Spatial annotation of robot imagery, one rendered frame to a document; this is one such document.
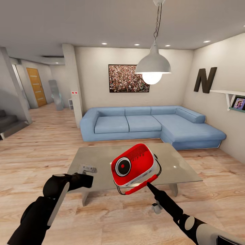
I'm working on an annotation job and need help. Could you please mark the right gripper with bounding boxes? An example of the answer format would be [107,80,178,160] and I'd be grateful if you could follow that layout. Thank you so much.
[147,182,175,213]

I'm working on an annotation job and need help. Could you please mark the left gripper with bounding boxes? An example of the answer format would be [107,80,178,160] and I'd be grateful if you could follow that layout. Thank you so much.
[74,173,94,189]

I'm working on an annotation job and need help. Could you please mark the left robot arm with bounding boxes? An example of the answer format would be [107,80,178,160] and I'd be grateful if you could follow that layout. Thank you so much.
[7,164,98,245]

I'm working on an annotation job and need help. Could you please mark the radio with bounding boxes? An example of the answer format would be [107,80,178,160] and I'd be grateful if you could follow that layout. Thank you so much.
[111,143,162,195]

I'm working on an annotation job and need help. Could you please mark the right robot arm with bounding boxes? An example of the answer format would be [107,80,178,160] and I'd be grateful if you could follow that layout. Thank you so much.
[147,182,245,245]

